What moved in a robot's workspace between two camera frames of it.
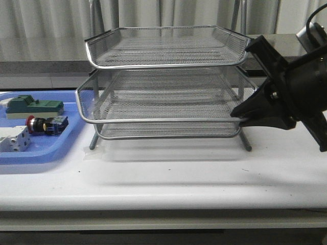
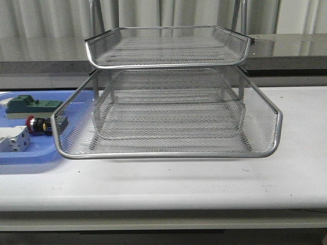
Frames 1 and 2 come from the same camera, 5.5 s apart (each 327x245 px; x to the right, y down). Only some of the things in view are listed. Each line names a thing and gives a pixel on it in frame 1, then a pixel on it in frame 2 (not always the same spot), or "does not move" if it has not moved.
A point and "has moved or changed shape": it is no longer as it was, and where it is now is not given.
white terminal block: x=14 y=139 does not move
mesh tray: x=203 y=95 has moved or changed shape
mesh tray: x=159 y=46 does not move
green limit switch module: x=24 y=105 does not move
